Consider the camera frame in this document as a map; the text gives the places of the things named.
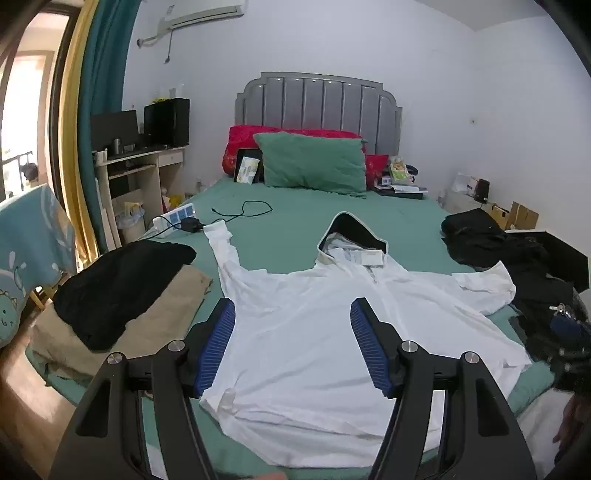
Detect white hooded jacket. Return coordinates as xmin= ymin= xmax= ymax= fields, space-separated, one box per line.
xmin=203 ymin=211 xmax=532 ymax=467

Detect yellow curtain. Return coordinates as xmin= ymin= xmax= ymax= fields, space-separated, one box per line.
xmin=58 ymin=0 xmax=100 ymax=264

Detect black folded garment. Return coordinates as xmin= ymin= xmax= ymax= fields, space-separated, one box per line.
xmin=53 ymin=240 xmax=197 ymax=352

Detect green snack bag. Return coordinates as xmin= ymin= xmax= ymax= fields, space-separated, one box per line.
xmin=388 ymin=157 xmax=411 ymax=185

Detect white air conditioner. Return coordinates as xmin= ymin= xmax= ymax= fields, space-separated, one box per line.
xmin=159 ymin=0 xmax=245 ymax=29

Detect black tablet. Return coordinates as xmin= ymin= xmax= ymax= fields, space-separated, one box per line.
xmin=234 ymin=148 xmax=265 ymax=184

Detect light wooden desk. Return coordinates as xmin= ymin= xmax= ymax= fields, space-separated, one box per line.
xmin=95 ymin=145 xmax=190 ymax=250

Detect waste bin with white bag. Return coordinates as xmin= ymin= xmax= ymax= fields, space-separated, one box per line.
xmin=115 ymin=203 xmax=146 ymax=243

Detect bed with green sheet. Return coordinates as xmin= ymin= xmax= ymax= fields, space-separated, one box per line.
xmin=25 ymin=178 xmax=578 ymax=480

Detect balcony glass door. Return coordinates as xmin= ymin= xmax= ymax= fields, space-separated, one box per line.
xmin=0 ymin=0 xmax=70 ymax=199

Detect person's right hand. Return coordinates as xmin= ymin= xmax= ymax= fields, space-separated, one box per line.
xmin=553 ymin=394 xmax=583 ymax=462

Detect white power strip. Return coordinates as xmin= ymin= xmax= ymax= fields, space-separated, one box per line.
xmin=152 ymin=203 xmax=197 ymax=232

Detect black computer tower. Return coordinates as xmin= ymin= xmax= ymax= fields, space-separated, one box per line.
xmin=144 ymin=98 xmax=191 ymax=147

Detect brown cardboard box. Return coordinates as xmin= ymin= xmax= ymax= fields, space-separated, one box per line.
xmin=508 ymin=200 xmax=540 ymax=232

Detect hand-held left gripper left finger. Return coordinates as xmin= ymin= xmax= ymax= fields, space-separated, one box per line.
xmin=48 ymin=298 xmax=237 ymax=480

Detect black charging cable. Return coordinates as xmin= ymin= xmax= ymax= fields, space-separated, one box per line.
xmin=211 ymin=200 xmax=274 ymax=222

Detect teal curtain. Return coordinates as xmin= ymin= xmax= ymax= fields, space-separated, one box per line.
xmin=78 ymin=0 xmax=139 ymax=252

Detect black jacket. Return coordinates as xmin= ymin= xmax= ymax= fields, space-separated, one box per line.
xmin=503 ymin=231 xmax=591 ymax=393

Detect blue cartoon cloth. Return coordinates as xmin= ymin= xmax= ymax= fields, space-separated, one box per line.
xmin=0 ymin=184 xmax=77 ymax=349

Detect green pillow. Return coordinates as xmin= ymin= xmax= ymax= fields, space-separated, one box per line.
xmin=253 ymin=131 xmax=369 ymax=198

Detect large red pillow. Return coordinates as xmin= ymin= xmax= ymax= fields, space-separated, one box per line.
xmin=222 ymin=124 xmax=365 ymax=178

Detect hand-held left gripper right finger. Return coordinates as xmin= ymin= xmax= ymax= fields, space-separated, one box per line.
xmin=349 ymin=298 xmax=539 ymax=480

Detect white nightstand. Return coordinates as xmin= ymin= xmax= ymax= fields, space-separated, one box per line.
xmin=438 ymin=187 xmax=485 ymax=215

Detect wet wipes packet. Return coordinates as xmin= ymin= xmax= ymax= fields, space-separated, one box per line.
xmin=236 ymin=157 xmax=262 ymax=183

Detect black monitor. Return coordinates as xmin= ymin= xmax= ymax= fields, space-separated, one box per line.
xmin=90 ymin=110 xmax=140 ymax=151

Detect white air conditioner hose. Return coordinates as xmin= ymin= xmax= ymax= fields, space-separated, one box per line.
xmin=137 ymin=18 xmax=174 ymax=47

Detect grey padded headboard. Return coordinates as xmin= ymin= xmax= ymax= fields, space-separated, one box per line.
xmin=235 ymin=71 xmax=403 ymax=160

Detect items beside pillow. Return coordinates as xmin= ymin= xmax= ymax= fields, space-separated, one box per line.
xmin=374 ymin=185 xmax=428 ymax=200

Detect small red pillow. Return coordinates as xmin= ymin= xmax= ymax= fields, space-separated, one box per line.
xmin=365 ymin=154 xmax=389 ymax=190

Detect beige pants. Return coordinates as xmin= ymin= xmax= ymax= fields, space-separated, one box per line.
xmin=31 ymin=265 xmax=214 ymax=384

